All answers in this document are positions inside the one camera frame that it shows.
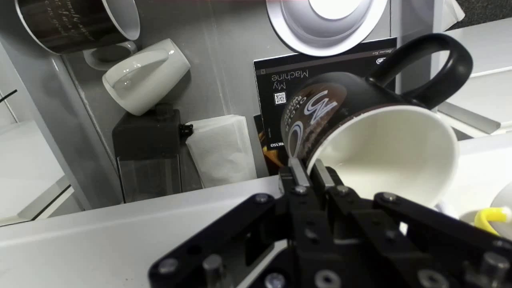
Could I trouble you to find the white bowl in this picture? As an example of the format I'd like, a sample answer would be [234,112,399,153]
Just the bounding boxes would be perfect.
[264,0,389,59]

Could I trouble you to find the brown printed mug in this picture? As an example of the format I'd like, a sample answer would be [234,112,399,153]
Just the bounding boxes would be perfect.
[279,32,476,211]

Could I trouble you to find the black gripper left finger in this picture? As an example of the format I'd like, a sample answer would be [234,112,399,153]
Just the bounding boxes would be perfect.
[148,157,328,288]

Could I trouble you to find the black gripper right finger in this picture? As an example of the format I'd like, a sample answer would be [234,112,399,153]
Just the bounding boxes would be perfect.
[311,158,512,288]

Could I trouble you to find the white folded napkin stack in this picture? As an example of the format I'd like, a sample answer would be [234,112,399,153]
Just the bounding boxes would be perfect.
[184,113,260,189]

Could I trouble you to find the black mug white inside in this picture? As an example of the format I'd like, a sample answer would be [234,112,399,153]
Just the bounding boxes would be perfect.
[15,0,143,56]

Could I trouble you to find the white open drawer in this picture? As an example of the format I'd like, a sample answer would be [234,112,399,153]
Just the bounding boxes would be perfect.
[0,0,506,230]

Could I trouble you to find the white mug yellow inside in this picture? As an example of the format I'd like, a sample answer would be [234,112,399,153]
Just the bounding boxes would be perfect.
[458,181,512,241]

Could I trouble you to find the dark translucent bag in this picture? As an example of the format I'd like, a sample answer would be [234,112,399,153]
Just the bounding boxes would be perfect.
[111,104,196,205]

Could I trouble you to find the plain white mug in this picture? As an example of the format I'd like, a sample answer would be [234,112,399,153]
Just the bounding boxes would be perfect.
[101,37,192,118]

